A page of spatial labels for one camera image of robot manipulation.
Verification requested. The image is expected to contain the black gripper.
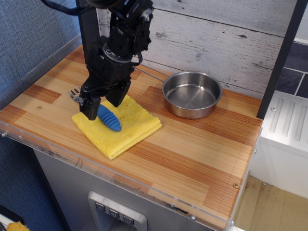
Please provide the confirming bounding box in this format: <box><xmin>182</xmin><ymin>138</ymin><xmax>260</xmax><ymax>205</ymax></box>
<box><xmin>79</xmin><ymin>36</ymin><xmax>134</xmax><ymax>120</ymax></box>

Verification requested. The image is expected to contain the blue handled metal spork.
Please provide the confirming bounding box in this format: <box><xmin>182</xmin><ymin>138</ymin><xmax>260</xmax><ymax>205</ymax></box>
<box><xmin>68</xmin><ymin>87</ymin><xmax>121</xmax><ymax>132</ymax></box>

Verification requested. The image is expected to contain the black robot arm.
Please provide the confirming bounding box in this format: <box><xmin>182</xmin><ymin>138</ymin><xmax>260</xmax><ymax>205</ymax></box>
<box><xmin>43</xmin><ymin>0</ymin><xmax>154</xmax><ymax>120</ymax></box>

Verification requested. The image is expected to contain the clear acrylic table edge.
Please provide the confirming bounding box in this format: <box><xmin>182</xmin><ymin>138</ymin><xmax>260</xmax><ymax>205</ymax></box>
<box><xmin>0</xmin><ymin>116</ymin><xmax>262</xmax><ymax>231</ymax></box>

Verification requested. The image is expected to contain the yellow folded cloth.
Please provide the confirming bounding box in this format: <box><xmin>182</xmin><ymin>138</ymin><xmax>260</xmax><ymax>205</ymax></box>
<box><xmin>72</xmin><ymin>95</ymin><xmax>162</xmax><ymax>160</ymax></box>

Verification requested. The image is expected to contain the stainless steel pan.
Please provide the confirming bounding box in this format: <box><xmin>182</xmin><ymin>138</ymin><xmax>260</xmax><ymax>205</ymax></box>
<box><xmin>136</xmin><ymin>68</ymin><xmax>223</xmax><ymax>119</ymax></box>

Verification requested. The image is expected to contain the silver toy cabinet front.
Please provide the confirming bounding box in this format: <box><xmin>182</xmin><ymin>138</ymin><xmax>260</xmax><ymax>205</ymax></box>
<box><xmin>35</xmin><ymin>150</ymin><xmax>231</xmax><ymax>231</ymax></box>

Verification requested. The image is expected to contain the yellow black object on floor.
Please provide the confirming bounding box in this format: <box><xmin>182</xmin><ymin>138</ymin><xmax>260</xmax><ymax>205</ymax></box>
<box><xmin>0</xmin><ymin>214</ymin><xmax>30</xmax><ymax>231</ymax></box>

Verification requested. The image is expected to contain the white radiator cover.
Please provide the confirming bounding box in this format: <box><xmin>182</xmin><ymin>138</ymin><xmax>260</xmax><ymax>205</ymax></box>
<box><xmin>250</xmin><ymin>91</ymin><xmax>308</xmax><ymax>198</ymax></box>

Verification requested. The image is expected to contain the black left frame post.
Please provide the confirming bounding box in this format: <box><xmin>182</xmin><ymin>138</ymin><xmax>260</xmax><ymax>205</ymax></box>
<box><xmin>78</xmin><ymin>8</ymin><xmax>100</xmax><ymax>64</ymax></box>

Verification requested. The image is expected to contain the black frame post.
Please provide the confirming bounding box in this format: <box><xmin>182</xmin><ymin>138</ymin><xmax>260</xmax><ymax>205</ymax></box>
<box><xmin>257</xmin><ymin>0</ymin><xmax>308</xmax><ymax>119</ymax></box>
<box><xmin>78</xmin><ymin>8</ymin><xmax>100</xmax><ymax>64</ymax></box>

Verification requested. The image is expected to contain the black right frame post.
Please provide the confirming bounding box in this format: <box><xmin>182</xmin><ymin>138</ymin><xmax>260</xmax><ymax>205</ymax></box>
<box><xmin>257</xmin><ymin>0</ymin><xmax>308</xmax><ymax>119</ymax></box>

